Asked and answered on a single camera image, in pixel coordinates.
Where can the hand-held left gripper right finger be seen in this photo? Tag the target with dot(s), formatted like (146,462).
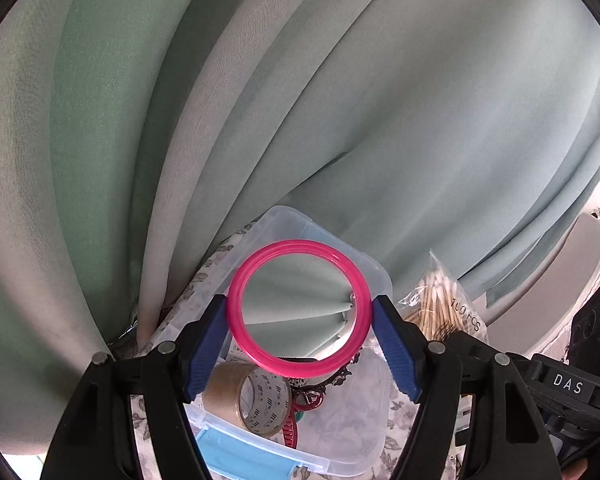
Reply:
(397,350)

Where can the pale green curtain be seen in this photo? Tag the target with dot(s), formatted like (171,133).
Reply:
(330,110)

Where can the clear plastic storage box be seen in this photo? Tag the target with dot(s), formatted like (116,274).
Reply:
(285,220)

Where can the bag of cotton swabs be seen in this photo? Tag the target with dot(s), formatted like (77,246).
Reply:
(440,305)

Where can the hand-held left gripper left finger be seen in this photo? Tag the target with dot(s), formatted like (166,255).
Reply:
(205,350)

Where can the grey floral white blanket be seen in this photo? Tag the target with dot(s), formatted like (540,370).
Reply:
(395,410)

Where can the black clover headband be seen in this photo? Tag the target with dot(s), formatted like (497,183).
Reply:
(330,382)

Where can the brown packing tape roll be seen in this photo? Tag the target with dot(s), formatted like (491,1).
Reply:
(225,390)

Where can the red hair claw clip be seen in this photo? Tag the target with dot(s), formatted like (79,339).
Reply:
(291,427)

